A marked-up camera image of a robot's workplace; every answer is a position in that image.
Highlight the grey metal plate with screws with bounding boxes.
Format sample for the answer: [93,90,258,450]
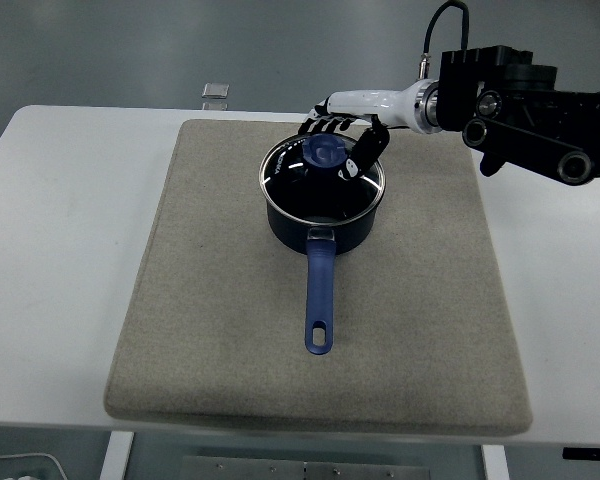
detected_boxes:
[181,454,433,480]

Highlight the glass pot lid blue knob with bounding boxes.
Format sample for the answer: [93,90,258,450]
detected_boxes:
[258,130,387,225]

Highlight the white table leg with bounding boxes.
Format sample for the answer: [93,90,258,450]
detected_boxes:
[481,443,511,480]
[99,430,135,480]

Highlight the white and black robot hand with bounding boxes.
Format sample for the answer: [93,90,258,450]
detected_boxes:
[296,81,425,182]

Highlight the beige fabric mat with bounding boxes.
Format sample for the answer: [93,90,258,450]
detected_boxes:
[103,118,534,435]

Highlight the dark pot with blue handle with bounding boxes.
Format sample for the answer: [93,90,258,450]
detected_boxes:
[264,187,384,357]

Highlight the black bar under table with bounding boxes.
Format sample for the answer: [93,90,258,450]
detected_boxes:
[561,446,600,461]

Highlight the white rounded box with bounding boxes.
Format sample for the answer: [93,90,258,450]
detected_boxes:
[0,452,69,480]

